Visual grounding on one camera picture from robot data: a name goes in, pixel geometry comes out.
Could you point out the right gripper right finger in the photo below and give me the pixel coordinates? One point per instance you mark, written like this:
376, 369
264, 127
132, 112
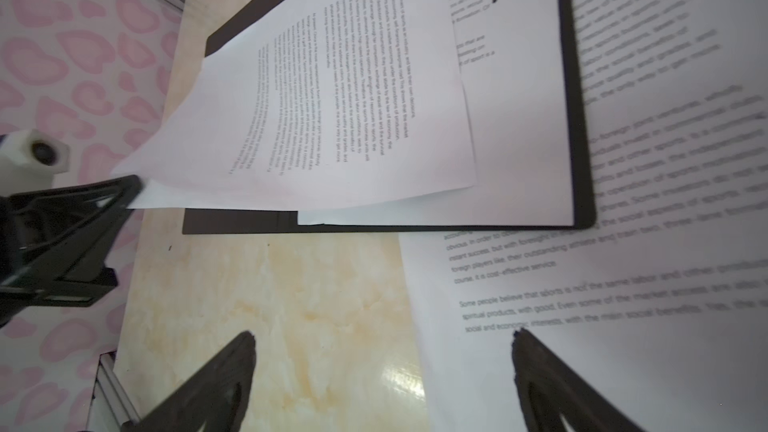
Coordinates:
553, 397

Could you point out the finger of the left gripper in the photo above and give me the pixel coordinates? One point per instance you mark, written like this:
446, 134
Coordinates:
54, 244

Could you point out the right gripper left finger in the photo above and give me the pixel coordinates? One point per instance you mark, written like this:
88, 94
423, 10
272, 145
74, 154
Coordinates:
214, 399

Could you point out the printed paper sheet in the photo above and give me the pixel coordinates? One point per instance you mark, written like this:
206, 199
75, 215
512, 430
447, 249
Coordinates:
512, 70
662, 305
320, 104

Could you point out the blue black file folder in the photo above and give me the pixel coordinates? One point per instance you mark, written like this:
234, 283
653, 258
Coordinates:
214, 222

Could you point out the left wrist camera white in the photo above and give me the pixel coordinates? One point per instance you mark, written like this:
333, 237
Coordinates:
30, 160

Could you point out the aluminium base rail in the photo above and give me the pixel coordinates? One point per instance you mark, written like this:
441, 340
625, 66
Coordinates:
110, 408

